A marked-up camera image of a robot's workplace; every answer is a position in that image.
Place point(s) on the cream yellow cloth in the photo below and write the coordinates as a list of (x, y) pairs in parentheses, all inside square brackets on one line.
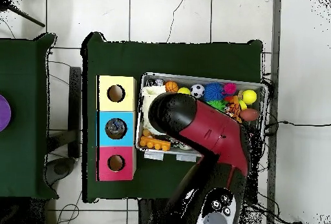
[(147, 97)]

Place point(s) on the orange rubber toy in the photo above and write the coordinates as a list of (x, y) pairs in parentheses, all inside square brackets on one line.
[(154, 143)]

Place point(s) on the clear plastic packet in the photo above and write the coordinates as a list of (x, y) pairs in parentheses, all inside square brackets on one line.
[(116, 127)]

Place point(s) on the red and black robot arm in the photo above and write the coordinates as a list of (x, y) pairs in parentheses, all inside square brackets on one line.
[(207, 128)]

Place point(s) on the clear mesh bin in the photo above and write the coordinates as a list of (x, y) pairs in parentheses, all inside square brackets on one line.
[(150, 156)]

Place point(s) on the wooden box with three holes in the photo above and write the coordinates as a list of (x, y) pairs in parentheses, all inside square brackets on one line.
[(103, 109)]

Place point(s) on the small orange basketball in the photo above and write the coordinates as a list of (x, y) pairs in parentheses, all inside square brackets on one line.
[(171, 86)]

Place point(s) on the yellow ball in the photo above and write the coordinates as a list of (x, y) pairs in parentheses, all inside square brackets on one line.
[(184, 91)]

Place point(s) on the small soccer ball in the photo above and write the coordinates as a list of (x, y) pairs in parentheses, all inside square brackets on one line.
[(197, 91)]

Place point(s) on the blue spiky ball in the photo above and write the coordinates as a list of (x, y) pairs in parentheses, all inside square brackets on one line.
[(213, 91)]

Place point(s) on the green spiky ball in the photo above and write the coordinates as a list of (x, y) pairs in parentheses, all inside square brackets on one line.
[(218, 104)]

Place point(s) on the pink spiky ball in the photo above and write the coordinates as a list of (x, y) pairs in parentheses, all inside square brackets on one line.
[(229, 88)]

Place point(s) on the brown toy football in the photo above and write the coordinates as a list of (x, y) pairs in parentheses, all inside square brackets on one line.
[(249, 114)]

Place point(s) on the green side table cloth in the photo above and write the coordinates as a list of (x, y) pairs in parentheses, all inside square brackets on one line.
[(31, 69)]

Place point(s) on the purple disc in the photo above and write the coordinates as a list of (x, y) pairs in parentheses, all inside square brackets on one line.
[(3, 112)]

